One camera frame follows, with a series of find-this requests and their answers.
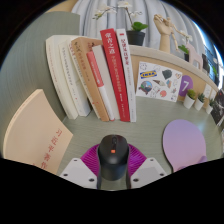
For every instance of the thick white book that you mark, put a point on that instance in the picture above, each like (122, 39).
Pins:
(58, 73)

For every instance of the purple mouse pad with wrist rest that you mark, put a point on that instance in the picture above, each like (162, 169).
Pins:
(183, 143)

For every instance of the black wooden horse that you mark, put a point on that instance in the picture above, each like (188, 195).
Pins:
(206, 64)

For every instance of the round purple number sticker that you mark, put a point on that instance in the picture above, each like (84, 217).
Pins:
(185, 86)

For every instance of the white orchid in black pot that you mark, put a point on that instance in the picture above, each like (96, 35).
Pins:
(135, 37)

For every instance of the light grey curtain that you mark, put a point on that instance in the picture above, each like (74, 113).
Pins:
(150, 13)

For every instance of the brown paper-covered book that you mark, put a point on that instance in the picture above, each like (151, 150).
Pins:
(86, 76)

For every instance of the white orchid behind horse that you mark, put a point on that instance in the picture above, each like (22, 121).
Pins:
(185, 36)

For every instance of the plain white book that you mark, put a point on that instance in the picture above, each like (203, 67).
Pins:
(108, 83)

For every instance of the white sticker sheet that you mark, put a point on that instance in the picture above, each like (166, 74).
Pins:
(156, 80)

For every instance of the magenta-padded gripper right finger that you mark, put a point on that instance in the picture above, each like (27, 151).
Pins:
(141, 166)

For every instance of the white wall socket plate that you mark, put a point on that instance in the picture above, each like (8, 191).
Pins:
(213, 94)
(207, 90)

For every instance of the black computer mouse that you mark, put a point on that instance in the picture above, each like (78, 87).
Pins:
(113, 160)

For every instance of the wooden hand model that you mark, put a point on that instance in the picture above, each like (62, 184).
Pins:
(164, 31)

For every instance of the white book with photo cover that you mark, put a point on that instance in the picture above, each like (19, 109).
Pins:
(128, 73)

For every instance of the grey-green desk partition panel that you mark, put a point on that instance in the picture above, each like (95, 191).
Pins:
(26, 56)

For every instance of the large beige book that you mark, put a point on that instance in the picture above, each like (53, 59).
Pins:
(33, 133)

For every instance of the succulent in white pot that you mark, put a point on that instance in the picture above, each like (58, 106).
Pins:
(199, 104)
(209, 108)
(188, 101)

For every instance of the thin red and white book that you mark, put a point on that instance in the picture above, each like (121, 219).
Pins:
(100, 83)

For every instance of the wooden artist mannequin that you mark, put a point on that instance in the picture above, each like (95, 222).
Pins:
(176, 38)

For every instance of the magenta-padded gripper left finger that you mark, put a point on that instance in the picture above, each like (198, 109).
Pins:
(85, 165)

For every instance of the small orchid in dark pot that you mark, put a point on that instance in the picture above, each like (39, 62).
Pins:
(215, 75)

